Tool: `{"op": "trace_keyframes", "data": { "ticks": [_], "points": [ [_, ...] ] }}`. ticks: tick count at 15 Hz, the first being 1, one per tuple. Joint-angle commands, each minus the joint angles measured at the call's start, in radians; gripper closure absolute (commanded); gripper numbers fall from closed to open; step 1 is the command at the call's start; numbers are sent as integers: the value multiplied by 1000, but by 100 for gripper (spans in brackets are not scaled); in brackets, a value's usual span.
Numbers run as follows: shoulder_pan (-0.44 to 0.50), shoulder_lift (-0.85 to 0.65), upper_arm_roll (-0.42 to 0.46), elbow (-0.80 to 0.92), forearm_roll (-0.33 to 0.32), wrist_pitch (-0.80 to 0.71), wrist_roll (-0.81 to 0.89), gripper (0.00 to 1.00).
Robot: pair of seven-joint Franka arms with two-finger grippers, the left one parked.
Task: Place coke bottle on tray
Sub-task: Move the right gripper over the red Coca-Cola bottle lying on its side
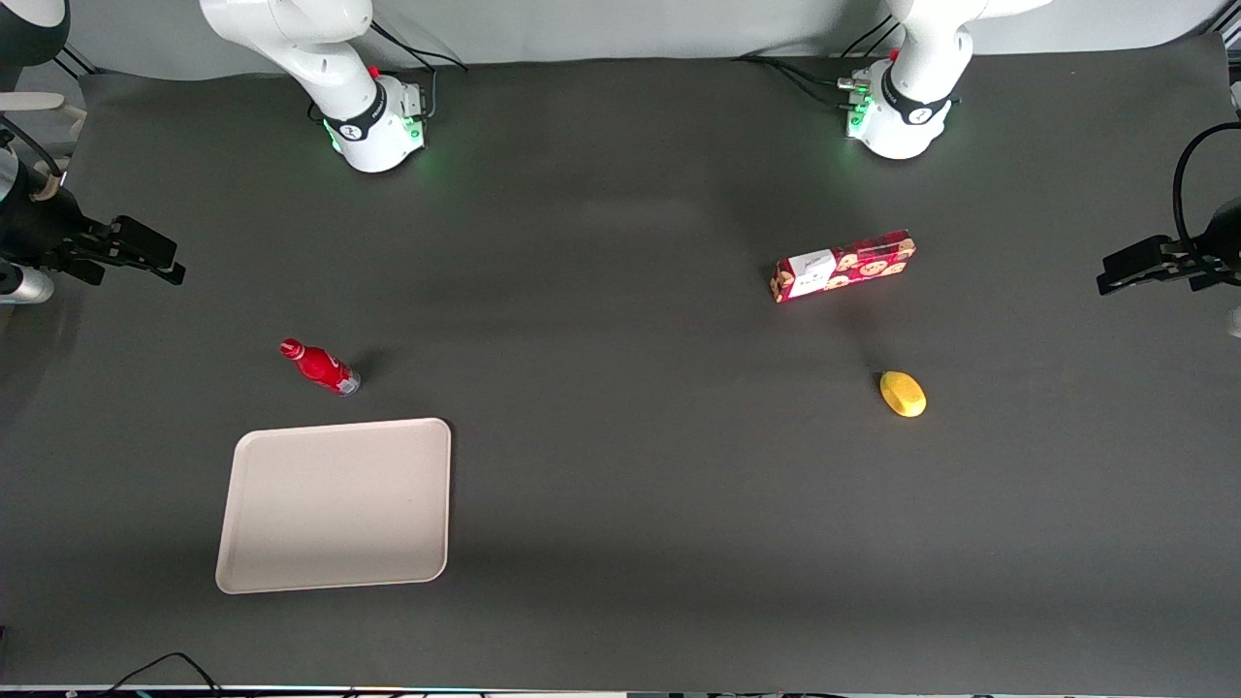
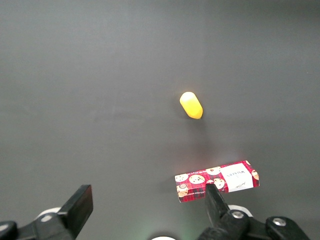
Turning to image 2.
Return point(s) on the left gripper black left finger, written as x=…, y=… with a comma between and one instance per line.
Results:
x=79, y=205

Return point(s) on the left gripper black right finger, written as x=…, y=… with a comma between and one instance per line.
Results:
x=215, y=205

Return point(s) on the red tartan cookie box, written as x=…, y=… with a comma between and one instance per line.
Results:
x=197, y=186

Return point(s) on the yellow lemon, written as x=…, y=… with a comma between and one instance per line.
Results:
x=191, y=105

